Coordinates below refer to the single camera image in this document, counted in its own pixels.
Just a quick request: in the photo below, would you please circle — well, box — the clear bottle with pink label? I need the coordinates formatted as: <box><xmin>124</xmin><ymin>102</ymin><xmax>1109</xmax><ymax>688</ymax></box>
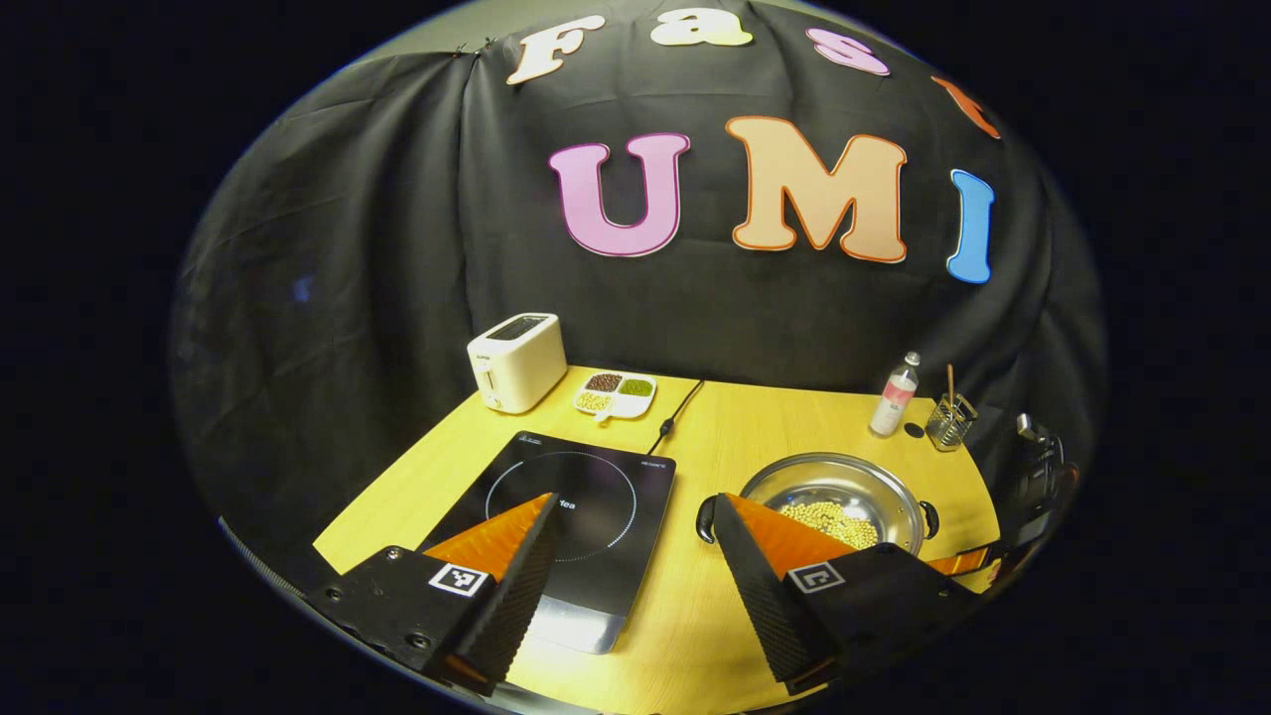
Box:
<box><xmin>869</xmin><ymin>351</ymin><xmax>921</xmax><ymax>438</ymax></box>

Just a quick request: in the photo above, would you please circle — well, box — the white toaster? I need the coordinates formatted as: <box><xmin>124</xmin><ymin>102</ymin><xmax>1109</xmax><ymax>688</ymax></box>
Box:
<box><xmin>467</xmin><ymin>313</ymin><xmax>568</xmax><ymax>415</ymax></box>

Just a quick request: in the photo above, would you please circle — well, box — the white divided dish with beans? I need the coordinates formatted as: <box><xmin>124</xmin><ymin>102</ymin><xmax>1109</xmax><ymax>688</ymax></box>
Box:
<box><xmin>573</xmin><ymin>370</ymin><xmax>657</xmax><ymax>423</ymax></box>

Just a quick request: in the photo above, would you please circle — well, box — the black induction cooktop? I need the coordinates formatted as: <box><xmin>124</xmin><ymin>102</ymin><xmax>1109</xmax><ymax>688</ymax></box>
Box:
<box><xmin>415</xmin><ymin>430</ymin><xmax>677</xmax><ymax>654</ymax></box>

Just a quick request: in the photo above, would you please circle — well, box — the black power cable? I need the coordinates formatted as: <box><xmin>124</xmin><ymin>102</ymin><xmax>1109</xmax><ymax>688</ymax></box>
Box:
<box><xmin>647</xmin><ymin>378</ymin><xmax>706</xmax><ymax>456</ymax></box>

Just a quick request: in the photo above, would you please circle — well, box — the heap of yellow soybeans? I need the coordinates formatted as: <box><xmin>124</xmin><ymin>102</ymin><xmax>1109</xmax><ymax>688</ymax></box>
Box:
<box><xmin>777</xmin><ymin>500</ymin><xmax>881</xmax><ymax>550</ymax></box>

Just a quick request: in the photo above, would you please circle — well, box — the black backdrop cloth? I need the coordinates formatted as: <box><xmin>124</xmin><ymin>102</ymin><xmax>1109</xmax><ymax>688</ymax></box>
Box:
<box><xmin>171</xmin><ymin>0</ymin><xmax>1108</xmax><ymax>587</ymax></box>

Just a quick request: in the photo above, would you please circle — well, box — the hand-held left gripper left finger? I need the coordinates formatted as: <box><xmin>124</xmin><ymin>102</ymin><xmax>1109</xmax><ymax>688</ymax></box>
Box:
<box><xmin>306</xmin><ymin>492</ymin><xmax>562</xmax><ymax>696</ymax></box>

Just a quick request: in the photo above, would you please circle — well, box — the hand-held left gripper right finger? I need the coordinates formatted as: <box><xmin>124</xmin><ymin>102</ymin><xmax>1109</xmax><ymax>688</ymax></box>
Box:
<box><xmin>712</xmin><ymin>493</ymin><xmax>979</xmax><ymax>696</ymax></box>

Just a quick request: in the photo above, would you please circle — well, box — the steel pot with black handles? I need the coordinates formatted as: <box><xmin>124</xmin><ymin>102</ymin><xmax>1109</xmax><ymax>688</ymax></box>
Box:
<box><xmin>695</xmin><ymin>453</ymin><xmax>940</xmax><ymax>557</ymax></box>

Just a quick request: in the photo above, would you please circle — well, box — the small wire basket holder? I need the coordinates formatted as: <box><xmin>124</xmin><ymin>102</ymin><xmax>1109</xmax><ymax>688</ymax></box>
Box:
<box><xmin>925</xmin><ymin>392</ymin><xmax>979</xmax><ymax>453</ymax></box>

